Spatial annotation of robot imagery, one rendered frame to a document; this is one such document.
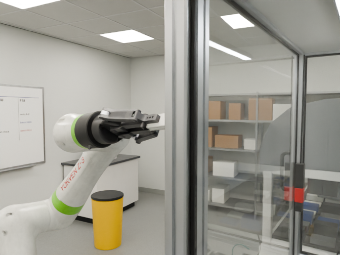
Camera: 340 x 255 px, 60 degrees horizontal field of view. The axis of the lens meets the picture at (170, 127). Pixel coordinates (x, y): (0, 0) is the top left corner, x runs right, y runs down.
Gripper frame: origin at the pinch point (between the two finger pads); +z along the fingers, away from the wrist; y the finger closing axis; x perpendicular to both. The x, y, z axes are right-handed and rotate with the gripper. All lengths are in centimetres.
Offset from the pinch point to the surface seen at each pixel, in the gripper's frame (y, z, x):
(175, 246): 4.4, 8.0, 21.4
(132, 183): 287, -364, -81
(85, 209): 218, -364, -12
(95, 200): 171, -275, -18
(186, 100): -7.5, 12.8, 2.1
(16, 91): 53, -366, -116
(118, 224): 209, -265, -2
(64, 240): 189, -337, 36
